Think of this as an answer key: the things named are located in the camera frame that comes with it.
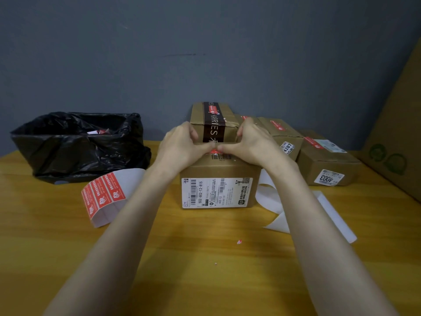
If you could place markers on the person's right hand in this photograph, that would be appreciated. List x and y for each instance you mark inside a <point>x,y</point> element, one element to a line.
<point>260,148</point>

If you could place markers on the person's left hand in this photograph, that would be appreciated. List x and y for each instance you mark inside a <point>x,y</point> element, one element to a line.
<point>179,151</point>

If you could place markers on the small brown cardboard box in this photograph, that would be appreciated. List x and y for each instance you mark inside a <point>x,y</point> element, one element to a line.
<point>253,121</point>
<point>223,169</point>
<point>279,134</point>

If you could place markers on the white printed price label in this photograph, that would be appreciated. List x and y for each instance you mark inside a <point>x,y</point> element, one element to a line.
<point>287,148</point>

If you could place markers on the box with black tape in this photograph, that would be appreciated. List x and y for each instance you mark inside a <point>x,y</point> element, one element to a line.
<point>197,123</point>

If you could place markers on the white backing paper strip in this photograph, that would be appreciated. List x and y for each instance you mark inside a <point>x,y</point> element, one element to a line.
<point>268,197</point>

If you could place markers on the long brown cardboard box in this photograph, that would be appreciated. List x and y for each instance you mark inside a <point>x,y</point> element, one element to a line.
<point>309,164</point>

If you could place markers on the white shipping label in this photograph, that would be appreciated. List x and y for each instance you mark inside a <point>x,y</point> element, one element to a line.
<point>217,192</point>

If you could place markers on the red sticker label strip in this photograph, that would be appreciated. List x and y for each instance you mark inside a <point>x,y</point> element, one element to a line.
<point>131,180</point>

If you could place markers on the white barcode label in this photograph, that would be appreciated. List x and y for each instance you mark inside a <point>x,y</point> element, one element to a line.
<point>330,146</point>

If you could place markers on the white end label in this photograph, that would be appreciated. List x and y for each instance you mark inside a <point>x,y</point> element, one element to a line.
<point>329,177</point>

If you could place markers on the person's right forearm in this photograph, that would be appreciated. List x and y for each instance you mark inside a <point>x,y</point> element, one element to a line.
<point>329,256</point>

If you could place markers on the person's left forearm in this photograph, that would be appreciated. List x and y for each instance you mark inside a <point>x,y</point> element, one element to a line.
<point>108,253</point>

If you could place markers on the black plastic trash bag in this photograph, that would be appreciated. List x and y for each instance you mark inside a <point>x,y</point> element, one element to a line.
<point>72,154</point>

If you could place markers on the large green printed carton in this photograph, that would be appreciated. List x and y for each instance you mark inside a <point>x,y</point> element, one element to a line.
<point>398,128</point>

